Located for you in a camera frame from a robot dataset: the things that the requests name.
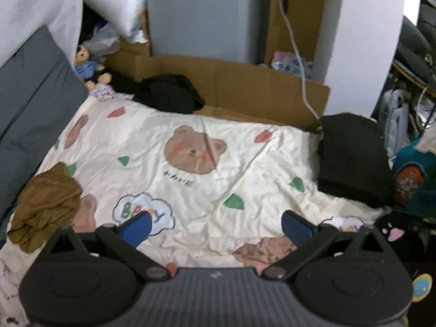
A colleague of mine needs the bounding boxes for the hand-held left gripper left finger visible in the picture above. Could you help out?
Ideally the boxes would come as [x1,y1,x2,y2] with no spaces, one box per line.
[37,211,171,282]

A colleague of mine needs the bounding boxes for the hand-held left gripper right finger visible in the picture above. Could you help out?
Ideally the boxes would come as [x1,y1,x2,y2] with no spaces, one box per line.
[261,210,400,282]

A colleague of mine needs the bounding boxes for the black shorts with bear-print trim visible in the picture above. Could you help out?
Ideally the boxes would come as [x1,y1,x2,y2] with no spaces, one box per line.
[318,113,392,184]

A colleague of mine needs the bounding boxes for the folded black garment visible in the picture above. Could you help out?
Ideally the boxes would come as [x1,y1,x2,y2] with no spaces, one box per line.
[317,174,396,209]

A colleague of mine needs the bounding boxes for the cream bear print blanket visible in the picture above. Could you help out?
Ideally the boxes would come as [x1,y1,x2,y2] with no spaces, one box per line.
[0,97,389,280]

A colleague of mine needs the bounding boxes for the brown garment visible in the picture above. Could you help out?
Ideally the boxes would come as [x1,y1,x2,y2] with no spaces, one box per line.
[7,162,84,254]

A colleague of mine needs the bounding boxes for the black paw print cushion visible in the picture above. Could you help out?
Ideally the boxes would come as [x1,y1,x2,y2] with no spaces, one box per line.
[373,208,436,326]

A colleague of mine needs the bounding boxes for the teal cushion with plaid bear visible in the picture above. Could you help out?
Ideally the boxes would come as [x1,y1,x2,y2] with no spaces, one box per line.
[392,138,436,212]

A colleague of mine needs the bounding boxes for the white marble print cloth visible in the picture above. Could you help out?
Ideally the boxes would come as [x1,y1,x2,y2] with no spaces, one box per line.
[0,245,33,327]

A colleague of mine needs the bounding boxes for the crumpled black garment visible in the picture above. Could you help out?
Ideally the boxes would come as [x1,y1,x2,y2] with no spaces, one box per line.
[134,74,205,114]

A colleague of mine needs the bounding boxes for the floral print cloth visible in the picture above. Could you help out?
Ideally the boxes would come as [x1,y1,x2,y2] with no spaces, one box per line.
[89,83,133,102]

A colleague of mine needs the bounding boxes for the grey backpack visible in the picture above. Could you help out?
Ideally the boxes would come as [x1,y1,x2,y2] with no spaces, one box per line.
[378,89,411,159]

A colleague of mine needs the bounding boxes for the flat cardboard sheet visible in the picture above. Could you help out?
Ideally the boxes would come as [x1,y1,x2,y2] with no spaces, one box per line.
[105,53,331,133]

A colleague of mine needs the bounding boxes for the grey pillow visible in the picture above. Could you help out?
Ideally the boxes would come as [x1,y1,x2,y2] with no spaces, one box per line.
[0,25,89,225]

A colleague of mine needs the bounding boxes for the pink tissue pack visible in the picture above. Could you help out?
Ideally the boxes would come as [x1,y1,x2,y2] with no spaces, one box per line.
[272,51,312,79]

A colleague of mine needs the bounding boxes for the teddy bear in blue shirt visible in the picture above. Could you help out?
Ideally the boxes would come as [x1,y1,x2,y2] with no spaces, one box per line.
[73,46,113,91]

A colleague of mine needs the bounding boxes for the clear plastic bag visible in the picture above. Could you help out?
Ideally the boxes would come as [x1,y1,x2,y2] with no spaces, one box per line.
[83,24,121,55]

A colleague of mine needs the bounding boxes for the tall cardboard box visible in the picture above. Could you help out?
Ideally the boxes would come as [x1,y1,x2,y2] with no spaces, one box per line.
[266,0,328,79]

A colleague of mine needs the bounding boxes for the black office chair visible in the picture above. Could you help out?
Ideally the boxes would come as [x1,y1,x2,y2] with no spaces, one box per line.
[392,0,436,82]

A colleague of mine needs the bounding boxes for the grey bubble-wrapped appliance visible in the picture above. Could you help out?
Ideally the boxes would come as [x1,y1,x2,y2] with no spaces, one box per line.
[146,0,270,63]

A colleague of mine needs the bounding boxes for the white pillow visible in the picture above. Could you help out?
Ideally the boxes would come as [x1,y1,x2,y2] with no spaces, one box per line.
[83,0,147,41]

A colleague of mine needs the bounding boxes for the white curtain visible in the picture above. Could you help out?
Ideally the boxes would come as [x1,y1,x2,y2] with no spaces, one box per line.
[0,0,84,86]

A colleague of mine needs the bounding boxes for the white cable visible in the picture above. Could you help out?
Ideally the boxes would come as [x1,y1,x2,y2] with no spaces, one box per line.
[271,0,323,128]

